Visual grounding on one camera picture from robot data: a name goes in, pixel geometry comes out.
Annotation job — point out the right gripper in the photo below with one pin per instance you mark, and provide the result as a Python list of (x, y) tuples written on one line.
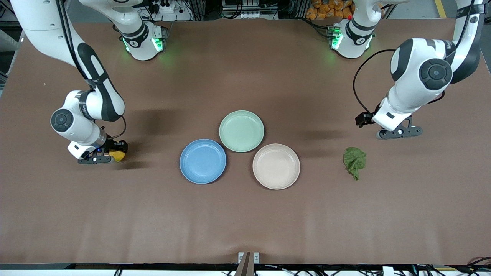
[(111, 145)]

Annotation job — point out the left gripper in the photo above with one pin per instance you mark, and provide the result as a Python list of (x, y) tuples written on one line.
[(363, 118)]

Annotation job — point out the yellow lemon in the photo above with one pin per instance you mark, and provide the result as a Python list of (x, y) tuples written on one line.
[(118, 155)]

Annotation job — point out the green lettuce leaf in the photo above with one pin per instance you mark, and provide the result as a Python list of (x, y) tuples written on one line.
[(355, 159)]

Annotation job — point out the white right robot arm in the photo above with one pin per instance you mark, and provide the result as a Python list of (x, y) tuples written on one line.
[(42, 27)]

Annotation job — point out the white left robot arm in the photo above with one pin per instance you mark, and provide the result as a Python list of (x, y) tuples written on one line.
[(418, 84)]

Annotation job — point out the brown table cover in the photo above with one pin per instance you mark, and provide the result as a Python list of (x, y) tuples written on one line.
[(153, 214)]

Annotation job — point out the blue plate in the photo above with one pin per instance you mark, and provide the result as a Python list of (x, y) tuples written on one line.
[(203, 161)]

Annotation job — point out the beige plate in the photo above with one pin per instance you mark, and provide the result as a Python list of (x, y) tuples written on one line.
[(276, 166)]

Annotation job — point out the pile of orange packets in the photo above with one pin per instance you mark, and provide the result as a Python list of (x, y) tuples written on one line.
[(326, 8)]

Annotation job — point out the light green plate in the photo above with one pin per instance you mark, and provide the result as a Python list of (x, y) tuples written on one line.
[(241, 131)]

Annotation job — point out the white power strip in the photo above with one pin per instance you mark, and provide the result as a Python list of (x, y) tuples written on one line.
[(163, 7)]

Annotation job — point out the small white box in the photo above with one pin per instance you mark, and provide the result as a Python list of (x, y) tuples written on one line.
[(388, 271)]

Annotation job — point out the metal bracket with brown post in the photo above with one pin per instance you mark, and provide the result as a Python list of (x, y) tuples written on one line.
[(247, 264)]

